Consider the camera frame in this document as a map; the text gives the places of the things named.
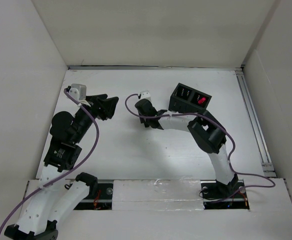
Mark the right aluminium rail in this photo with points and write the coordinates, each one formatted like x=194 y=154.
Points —
x=266 y=162

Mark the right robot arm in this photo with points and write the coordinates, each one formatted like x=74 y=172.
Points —
x=206 y=131

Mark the aluminium rail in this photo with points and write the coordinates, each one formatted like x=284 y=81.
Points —
x=144 y=67
x=266 y=162

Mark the front mounting rail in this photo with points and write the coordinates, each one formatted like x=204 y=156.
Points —
x=160 y=195

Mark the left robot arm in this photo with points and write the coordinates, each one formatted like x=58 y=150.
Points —
x=47 y=208

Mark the black two-compartment organizer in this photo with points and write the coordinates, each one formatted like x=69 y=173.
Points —
x=184 y=99

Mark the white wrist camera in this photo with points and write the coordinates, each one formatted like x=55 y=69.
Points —
x=145 y=95
x=77 y=91

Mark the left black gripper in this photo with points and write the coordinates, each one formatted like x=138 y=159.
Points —
x=104 y=111

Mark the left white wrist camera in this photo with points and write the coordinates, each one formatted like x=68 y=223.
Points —
x=77 y=91

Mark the back aluminium rail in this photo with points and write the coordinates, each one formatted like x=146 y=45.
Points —
x=144 y=67

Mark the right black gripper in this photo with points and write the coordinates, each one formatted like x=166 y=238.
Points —
x=142 y=119

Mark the black highlighter pink cap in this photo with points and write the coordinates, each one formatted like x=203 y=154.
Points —
x=201 y=101

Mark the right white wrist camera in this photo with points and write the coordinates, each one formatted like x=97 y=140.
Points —
x=145 y=95

